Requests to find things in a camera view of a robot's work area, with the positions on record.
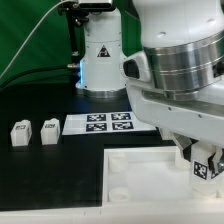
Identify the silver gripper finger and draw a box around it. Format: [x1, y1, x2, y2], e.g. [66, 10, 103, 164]
[208, 147, 224, 174]

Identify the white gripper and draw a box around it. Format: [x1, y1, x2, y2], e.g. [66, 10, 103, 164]
[119, 50, 224, 163]

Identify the white square tabletop part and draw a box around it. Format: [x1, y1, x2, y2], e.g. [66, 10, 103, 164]
[101, 145, 224, 204]

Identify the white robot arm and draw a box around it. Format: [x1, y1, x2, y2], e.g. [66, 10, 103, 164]
[78, 0, 224, 174]

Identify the white marker sheet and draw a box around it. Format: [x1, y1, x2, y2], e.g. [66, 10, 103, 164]
[63, 112, 156, 135]

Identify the black cable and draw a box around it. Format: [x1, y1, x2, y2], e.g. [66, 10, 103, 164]
[0, 63, 81, 93]

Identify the white cable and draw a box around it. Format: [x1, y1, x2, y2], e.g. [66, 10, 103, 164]
[0, 0, 73, 81]

